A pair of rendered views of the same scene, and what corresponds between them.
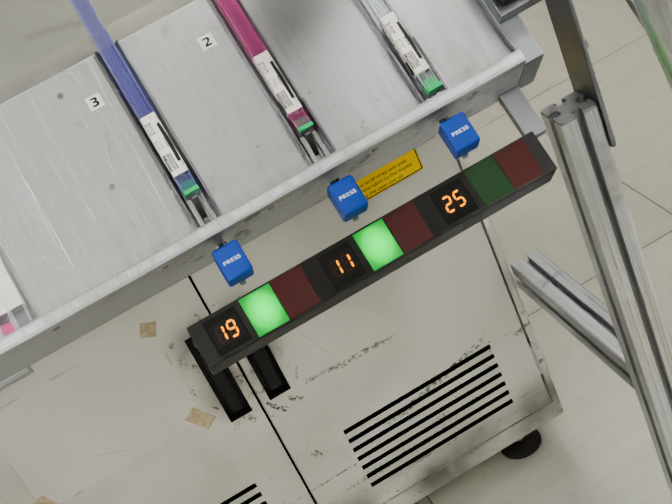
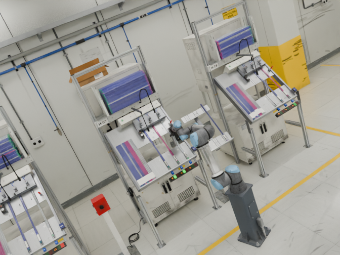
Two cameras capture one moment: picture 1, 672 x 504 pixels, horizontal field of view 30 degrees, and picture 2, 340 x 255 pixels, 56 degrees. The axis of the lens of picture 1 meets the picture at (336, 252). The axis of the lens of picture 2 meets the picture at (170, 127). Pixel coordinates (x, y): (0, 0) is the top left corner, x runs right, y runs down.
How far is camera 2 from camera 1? 2.23 m
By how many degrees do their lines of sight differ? 14
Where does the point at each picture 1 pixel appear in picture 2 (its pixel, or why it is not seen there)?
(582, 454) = (203, 199)
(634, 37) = not seen: hidden behind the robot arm
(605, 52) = not seen: hidden behind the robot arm
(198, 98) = (168, 159)
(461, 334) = (189, 184)
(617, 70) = not seen: hidden behind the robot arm
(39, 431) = (147, 194)
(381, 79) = (183, 157)
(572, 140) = (200, 162)
